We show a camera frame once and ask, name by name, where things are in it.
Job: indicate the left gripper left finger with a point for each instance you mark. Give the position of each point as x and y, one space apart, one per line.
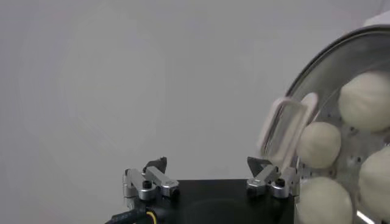
152 179

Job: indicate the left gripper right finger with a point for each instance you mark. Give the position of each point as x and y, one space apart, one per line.
271 179

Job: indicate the round glass pot lid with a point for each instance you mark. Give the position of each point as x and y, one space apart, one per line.
286 131

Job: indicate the white steamed baozi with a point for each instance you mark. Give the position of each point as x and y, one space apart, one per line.
323 201
376 182
365 100
318 144

